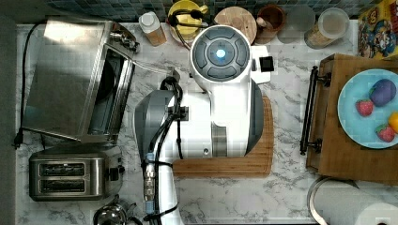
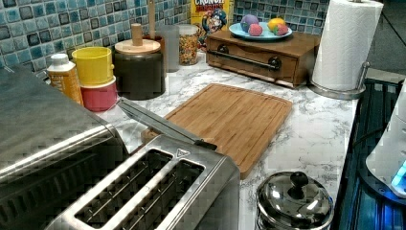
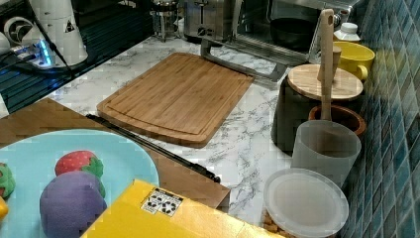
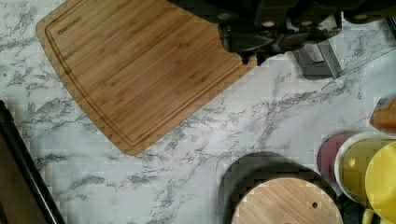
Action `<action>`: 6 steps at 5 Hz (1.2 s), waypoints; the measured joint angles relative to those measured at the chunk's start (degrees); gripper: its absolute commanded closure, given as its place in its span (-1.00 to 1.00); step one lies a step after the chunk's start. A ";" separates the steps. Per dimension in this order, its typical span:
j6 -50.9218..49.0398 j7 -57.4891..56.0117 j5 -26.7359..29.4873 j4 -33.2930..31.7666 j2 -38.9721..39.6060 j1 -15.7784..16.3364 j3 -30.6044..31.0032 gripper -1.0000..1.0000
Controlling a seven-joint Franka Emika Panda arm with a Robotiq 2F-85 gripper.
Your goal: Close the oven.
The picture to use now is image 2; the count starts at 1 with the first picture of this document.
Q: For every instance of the brown utensil crock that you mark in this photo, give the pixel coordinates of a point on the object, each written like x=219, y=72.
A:
x=159, y=39

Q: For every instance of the glass oven door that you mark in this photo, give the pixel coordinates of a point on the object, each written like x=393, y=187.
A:
x=161, y=125

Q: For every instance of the purple toy eggplant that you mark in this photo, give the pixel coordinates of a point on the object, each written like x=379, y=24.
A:
x=247, y=20

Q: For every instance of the dark canister wooden lid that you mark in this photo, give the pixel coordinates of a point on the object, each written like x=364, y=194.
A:
x=139, y=67

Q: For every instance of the white paper towel roll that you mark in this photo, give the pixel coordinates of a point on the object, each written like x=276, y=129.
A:
x=345, y=43

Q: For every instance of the yellow cup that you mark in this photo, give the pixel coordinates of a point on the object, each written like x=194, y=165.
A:
x=94, y=65

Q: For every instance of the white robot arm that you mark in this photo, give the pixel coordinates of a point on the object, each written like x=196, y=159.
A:
x=387, y=160

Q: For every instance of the pink cup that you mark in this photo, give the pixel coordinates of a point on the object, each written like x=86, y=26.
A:
x=99, y=97

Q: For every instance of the wooden utensil handle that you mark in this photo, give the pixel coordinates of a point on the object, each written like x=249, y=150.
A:
x=151, y=18

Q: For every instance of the wooden drawer box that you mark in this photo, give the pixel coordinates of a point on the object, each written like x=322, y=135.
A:
x=287, y=61

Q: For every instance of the yellow toy lemon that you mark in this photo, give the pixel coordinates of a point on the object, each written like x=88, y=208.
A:
x=274, y=22

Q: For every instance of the clear cereal jar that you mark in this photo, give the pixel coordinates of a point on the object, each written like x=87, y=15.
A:
x=187, y=44

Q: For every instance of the frosted plastic cup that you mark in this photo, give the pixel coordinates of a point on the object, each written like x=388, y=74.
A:
x=170, y=33

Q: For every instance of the metal paper towel holder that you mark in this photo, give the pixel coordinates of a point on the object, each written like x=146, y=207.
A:
x=347, y=95

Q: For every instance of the cereal box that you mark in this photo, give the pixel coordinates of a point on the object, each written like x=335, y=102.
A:
x=210, y=16

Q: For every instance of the light blue plate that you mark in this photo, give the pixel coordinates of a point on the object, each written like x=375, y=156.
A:
x=266, y=35

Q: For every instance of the orange bottle white cap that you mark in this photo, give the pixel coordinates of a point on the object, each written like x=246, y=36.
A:
x=63, y=76

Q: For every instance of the stainless steel toaster oven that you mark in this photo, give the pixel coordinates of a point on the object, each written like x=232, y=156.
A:
x=52, y=150

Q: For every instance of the red toy strawberry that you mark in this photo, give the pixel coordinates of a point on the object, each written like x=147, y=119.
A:
x=255, y=30
x=280, y=29

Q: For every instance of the bamboo cutting board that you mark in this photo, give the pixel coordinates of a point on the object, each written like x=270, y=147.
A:
x=241, y=122

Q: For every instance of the silver two-slot toaster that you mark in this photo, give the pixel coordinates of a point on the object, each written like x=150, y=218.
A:
x=166, y=185

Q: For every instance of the steel pot with lid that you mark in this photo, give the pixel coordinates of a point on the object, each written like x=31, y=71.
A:
x=293, y=201

